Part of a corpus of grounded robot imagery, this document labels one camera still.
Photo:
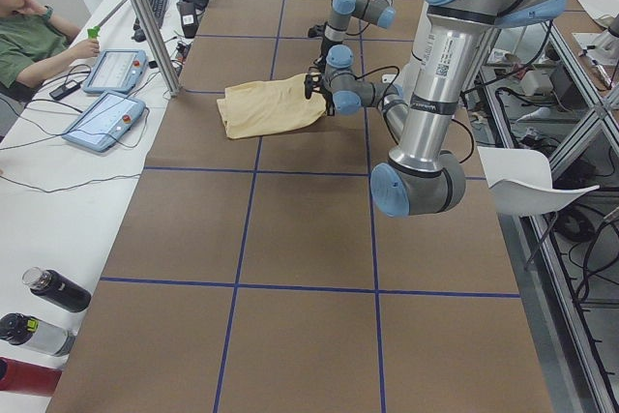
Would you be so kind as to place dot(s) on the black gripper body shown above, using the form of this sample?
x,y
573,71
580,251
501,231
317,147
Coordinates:
x,y
329,103
321,61

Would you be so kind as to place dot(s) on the cream long-sleeve printed shirt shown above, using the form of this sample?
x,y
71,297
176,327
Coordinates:
x,y
267,107

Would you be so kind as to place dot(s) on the brown table cover mat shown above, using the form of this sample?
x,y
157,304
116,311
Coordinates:
x,y
256,275

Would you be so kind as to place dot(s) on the white plastic chair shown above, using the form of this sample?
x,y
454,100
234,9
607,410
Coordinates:
x,y
520,181

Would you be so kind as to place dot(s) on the far blue teach pendant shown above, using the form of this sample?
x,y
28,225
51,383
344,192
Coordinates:
x,y
117,70

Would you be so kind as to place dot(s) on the blue teach pendant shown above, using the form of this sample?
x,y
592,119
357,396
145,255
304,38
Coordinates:
x,y
104,122
117,70

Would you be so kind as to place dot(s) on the near blue teach pendant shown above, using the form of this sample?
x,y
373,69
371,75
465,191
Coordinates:
x,y
104,122

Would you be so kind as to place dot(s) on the black smartphone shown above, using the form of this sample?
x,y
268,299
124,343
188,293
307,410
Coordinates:
x,y
64,90

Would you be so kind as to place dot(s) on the person in green shirt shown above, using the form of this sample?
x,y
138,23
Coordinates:
x,y
36,45

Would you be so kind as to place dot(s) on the black bottle clear cap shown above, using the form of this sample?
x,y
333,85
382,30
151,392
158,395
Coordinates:
x,y
55,288

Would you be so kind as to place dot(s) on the silver bottle black cap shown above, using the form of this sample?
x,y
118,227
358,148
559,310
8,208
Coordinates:
x,y
32,333

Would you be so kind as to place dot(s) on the red bottle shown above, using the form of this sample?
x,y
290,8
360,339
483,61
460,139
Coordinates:
x,y
28,379

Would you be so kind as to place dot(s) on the aluminium frame post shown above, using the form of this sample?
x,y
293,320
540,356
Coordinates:
x,y
156,43

